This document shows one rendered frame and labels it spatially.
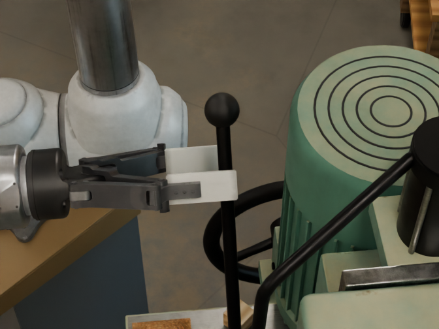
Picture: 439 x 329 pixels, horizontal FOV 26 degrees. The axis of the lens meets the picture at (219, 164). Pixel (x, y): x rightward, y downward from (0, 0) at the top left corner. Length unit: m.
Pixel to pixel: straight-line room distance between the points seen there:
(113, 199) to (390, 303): 0.33
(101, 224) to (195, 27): 1.39
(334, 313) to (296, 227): 0.22
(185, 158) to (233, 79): 1.86
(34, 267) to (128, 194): 0.85
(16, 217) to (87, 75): 0.61
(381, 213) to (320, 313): 0.10
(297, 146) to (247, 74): 2.13
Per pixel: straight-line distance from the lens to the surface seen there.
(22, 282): 1.76
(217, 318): 1.41
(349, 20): 3.14
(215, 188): 0.94
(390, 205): 0.76
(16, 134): 1.62
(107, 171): 0.97
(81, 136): 1.62
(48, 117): 1.65
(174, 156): 1.07
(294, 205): 0.90
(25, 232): 1.78
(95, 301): 2.00
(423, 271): 0.73
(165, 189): 0.93
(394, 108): 0.85
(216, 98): 0.93
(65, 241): 1.78
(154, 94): 1.61
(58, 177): 0.98
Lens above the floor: 2.13
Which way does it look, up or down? 52 degrees down
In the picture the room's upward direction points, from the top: straight up
